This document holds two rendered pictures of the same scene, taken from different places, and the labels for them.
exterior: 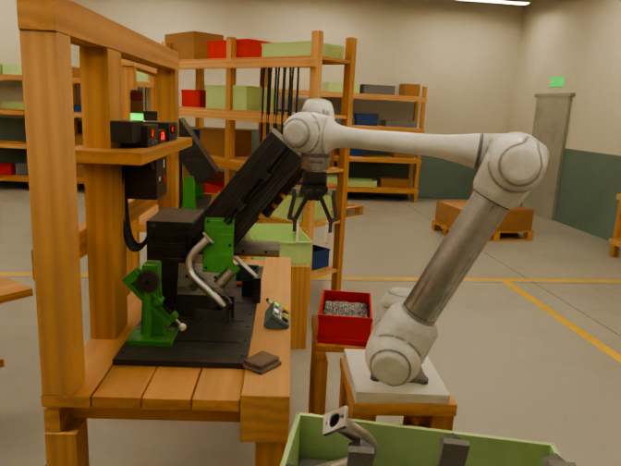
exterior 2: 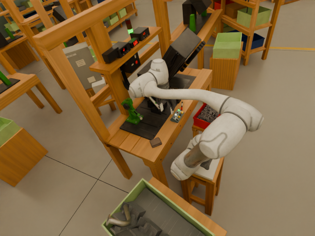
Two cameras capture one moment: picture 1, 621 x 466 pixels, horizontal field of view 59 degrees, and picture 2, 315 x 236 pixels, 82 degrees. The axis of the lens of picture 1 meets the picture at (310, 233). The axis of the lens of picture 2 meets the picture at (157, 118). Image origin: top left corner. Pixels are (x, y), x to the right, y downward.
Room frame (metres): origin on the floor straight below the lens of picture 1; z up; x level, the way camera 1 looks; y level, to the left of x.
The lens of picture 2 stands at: (0.88, -0.64, 2.26)
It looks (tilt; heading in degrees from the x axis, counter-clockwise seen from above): 45 degrees down; 43
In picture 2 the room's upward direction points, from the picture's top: 14 degrees counter-clockwise
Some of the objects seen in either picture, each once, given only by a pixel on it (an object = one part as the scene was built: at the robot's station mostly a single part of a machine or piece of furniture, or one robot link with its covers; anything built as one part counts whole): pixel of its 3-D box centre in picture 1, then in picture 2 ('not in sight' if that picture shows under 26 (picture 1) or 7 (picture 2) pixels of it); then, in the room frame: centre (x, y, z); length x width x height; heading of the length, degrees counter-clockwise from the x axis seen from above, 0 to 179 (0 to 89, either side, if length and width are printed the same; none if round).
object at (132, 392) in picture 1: (205, 402); (167, 125); (2.16, 0.42, 0.44); 1.49 x 0.70 x 0.88; 3
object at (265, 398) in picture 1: (273, 321); (183, 109); (2.18, 0.14, 0.82); 1.50 x 0.14 x 0.15; 3
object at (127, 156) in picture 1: (139, 147); (129, 47); (2.15, 0.68, 1.52); 0.90 x 0.25 x 0.04; 3
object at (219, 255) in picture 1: (219, 242); not in sight; (2.09, 0.35, 1.17); 0.13 x 0.12 x 0.20; 3
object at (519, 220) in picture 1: (483, 210); not in sight; (8.01, -2.51, 0.37); 1.20 x 0.80 x 0.74; 105
